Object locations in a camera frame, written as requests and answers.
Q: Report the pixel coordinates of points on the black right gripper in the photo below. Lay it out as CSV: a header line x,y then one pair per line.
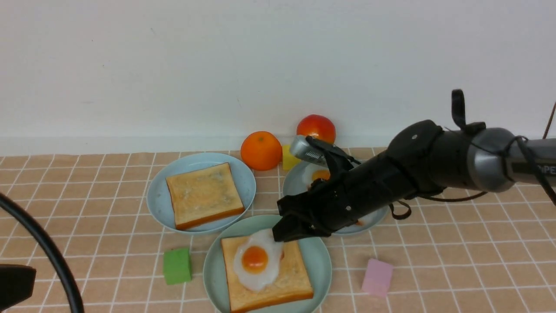
x,y
400,172

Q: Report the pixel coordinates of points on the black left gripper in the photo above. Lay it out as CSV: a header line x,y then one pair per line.
x,y
16,282

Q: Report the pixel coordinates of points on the fried egg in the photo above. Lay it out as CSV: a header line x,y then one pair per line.
x,y
313,172
257,261
366,220

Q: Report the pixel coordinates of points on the toast slice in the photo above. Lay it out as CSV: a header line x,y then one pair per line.
x,y
203,196
292,283

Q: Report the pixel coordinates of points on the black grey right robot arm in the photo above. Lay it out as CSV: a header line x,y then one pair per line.
x,y
489,160

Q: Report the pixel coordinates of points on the mint green plate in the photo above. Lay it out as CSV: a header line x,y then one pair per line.
x,y
316,258

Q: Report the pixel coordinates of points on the grey-blue plate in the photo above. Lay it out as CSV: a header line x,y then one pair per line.
x,y
293,185

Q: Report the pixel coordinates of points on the yellow block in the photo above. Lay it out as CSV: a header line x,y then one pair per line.
x,y
289,161

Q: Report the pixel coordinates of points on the orange fruit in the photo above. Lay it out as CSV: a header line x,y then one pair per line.
x,y
261,151

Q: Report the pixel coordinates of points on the pink cube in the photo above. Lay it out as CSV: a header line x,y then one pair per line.
x,y
377,278

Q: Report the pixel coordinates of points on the red yellow apple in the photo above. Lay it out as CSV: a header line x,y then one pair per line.
x,y
317,126

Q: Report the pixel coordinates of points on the green cube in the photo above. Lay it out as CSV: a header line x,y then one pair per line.
x,y
177,267

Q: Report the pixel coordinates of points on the light blue plate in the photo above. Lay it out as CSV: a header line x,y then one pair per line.
x,y
158,198

